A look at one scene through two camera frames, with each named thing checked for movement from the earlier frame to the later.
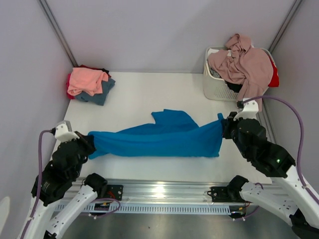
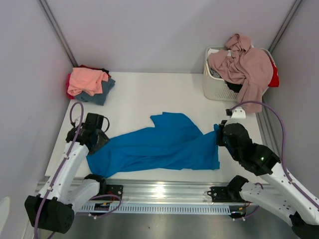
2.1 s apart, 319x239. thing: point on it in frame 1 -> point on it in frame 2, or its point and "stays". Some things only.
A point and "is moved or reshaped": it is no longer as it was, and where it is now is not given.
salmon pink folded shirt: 86,80 stays
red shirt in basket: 275,80 stays
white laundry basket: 216,88 stays
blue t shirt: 173,134 is moved or reshaped
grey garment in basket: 214,73 stays
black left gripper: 87,141 -> 103,140
